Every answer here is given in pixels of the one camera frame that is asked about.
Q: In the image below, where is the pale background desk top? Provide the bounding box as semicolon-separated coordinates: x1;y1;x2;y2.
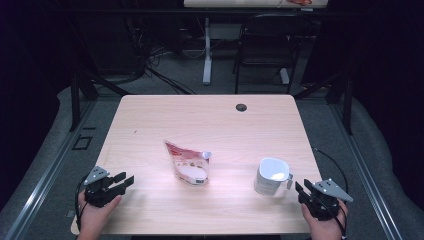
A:
183;0;329;9

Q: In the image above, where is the white measuring cup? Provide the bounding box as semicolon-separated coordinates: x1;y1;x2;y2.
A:
253;157;294;196

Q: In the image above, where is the person's right hand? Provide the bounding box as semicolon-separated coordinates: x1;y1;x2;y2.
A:
301;199;349;240

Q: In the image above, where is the black folding chair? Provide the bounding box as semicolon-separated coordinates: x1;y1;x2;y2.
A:
233;13;313;95

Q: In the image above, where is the black floor socket frame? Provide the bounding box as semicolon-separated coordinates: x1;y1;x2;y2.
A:
72;134;94;151

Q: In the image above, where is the bundle of floor cables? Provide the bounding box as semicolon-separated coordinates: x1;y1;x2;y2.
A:
126;16;198;96

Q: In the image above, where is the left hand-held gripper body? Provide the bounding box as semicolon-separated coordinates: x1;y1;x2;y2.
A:
83;165;122;208

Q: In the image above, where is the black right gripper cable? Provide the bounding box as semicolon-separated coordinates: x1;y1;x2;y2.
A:
311;147;349;240

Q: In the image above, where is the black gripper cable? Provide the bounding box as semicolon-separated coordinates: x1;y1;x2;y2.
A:
311;147;349;240
74;176;89;232

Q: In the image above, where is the aluminium floor rail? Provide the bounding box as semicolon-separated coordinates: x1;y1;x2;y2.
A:
3;99;98;240
328;103;404;240

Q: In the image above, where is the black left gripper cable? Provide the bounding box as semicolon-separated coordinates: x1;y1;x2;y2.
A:
74;176;89;232

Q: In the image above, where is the white desk leg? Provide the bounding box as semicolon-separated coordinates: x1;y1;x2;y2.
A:
202;17;213;86

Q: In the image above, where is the black metal stand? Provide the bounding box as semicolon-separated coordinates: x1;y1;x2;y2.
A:
293;71;354;136
68;66;131;133

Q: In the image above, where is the red and clear refill pouch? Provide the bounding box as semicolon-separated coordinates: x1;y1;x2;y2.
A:
163;139;213;186

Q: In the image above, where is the person's left hand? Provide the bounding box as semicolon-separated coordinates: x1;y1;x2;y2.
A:
77;191;123;240

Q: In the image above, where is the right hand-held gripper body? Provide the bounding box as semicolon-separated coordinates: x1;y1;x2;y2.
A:
299;178;354;222

